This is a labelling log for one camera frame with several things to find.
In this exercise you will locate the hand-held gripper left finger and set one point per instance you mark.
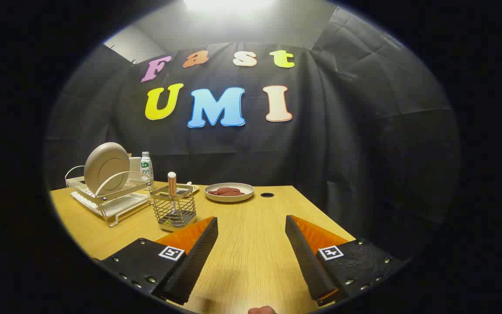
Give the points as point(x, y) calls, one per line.
point(198, 257)

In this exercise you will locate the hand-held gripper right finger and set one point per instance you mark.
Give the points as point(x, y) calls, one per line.
point(305, 257)

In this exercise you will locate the beige round plate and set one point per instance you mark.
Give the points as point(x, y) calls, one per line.
point(105, 168)

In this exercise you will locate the beige plate with meat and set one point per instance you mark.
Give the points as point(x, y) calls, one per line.
point(229, 199)

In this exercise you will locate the red meat patty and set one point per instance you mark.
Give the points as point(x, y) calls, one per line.
point(237, 192)
point(218, 192)

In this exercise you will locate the white divided tray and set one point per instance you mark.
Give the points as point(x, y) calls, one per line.
point(194, 188)

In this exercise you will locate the white bottle with green label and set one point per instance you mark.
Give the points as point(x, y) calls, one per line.
point(146, 172)

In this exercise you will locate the white toaster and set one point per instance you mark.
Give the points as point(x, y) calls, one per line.
point(135, 168)

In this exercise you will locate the black backdrop cloth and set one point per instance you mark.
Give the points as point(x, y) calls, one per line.
point(342, 152)

